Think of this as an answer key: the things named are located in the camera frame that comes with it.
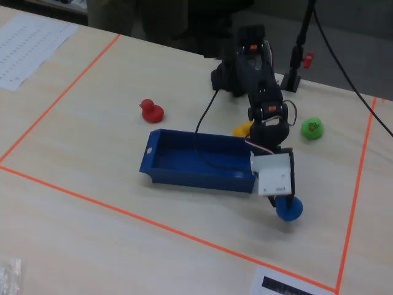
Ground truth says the green rubber duck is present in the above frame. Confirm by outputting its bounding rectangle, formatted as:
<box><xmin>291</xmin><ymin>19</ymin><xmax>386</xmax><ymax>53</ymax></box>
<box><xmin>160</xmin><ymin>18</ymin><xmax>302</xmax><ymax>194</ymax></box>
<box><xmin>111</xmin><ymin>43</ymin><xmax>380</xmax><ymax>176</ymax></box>
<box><xmin>300</xmin><ymin>117</ymin><xmax>325</xmax><ymax>141</ymax></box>

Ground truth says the blue rubber duck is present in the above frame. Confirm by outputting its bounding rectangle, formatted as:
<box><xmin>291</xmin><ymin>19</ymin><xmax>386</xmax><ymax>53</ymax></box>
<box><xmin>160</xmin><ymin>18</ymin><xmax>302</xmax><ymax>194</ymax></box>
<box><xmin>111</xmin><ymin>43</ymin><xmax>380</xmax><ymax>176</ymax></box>
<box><xmin>274</xmin><ymin>195</ymin><xmax>305</xmax><ymax>223</ymax></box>

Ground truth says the black camera stand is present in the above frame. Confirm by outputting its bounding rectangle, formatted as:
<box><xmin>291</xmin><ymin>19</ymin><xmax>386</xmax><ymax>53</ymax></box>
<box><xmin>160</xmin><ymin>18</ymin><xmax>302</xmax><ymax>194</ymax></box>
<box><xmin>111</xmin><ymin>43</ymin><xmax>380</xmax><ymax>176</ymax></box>
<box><xmin>279</xmin><ymin>0</ymin><xmax>317</xmax><ymax>93</ymax></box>

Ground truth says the clear plastic bag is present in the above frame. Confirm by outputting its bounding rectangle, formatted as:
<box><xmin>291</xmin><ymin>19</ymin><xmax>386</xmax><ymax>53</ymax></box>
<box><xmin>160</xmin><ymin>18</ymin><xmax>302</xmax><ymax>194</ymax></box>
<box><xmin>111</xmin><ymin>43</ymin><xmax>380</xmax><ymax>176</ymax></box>
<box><xmin>0</xmin><ymin>258</ymin><xmax>24</xmax><ymax>295</ymax></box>

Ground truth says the white printed paper sheet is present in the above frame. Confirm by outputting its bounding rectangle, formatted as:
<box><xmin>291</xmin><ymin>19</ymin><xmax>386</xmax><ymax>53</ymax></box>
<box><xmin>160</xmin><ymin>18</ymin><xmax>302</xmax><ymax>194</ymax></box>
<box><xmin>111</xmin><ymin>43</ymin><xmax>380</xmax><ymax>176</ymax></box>
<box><xmin>0</xmin><ymin>12</ymin><xmax>79</xmax><ymax>92</ymax></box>

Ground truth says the red rubber duck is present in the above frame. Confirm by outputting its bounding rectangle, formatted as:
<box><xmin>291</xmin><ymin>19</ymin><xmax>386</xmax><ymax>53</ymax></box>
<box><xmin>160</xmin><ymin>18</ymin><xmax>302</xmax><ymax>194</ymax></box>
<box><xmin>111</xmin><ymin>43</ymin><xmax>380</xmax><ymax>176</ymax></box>
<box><xmin>139</xmin><ymin>98</ymin><xmax>165</xmax><ymax>124</ymax></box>

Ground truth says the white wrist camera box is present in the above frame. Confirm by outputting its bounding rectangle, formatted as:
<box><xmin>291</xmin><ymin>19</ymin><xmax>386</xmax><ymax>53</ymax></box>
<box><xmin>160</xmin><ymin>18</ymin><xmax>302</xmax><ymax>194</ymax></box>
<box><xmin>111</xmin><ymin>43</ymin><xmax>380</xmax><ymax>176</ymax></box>
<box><xmin>249</xmin><ymin>151</ymin><xmax>293</xmax><ymax>197</ymax></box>

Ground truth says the blue plastic box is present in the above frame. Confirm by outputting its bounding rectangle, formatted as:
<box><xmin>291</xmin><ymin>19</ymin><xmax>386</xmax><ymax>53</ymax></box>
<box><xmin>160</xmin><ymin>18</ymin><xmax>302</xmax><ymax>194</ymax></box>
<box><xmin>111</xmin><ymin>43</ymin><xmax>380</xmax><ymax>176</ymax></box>
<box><xmin>138</xmin><ymin>128</ymin><xmax>258</xmax><ymax>194</ymax></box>

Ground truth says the yellow rubber duck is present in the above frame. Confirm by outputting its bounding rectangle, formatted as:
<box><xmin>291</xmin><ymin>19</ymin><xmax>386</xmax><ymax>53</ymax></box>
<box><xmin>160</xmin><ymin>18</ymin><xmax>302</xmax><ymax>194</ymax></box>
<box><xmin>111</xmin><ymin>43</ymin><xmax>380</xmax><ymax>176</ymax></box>
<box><xmin>232</xmin><ymin>120</ymin><xmax>254</xmax><ymax>138</ymax></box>

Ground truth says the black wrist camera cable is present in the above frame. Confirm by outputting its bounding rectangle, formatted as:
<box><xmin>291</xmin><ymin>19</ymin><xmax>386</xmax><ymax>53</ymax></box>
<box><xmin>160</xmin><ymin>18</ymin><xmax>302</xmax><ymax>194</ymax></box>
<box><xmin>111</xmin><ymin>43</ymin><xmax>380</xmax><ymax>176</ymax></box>
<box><xmin>193</xmin><ymin>88</ymin><xmax>254</xmax><ymax>173</ymax></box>

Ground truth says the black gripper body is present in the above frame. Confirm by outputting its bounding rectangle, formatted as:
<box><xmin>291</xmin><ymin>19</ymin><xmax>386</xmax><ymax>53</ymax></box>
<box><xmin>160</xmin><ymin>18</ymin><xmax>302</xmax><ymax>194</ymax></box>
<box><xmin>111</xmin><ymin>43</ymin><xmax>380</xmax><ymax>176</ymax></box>
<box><xmin>248</xmin><ymin>118</ymin><xmax>293</xmax><ymax>155</ymax></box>

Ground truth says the black stand cable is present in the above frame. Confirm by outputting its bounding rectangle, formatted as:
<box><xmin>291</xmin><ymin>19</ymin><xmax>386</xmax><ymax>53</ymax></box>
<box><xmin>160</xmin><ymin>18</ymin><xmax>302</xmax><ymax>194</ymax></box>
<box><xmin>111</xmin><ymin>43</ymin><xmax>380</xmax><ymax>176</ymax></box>
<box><xmin>312</xmin><ymin>4</ymin><xmax>393</xmax><ymax>138</ymax></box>

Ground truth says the white paper with black bar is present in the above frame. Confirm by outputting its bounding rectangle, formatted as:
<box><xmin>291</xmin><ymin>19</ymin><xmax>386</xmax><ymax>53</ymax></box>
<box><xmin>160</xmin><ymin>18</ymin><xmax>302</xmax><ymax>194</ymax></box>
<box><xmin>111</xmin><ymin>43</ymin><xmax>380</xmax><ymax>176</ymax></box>
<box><xmin>249</xmin><ymin>265</ymin><xmax>337</xmax><ymax>295</ymax></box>

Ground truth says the orange tape line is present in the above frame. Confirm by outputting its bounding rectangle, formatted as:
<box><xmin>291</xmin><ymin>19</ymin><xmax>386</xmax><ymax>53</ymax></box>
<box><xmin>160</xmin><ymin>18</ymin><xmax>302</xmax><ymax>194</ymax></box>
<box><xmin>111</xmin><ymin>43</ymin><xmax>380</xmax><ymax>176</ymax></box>
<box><xmin>0</xmin><ymin>165</ymin><xmax>338</xmax><ymax>293</ymax></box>
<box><xmin>0</xmin><ymin>33</ymin><xmax>122</xmax><ymax>164</ymax></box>

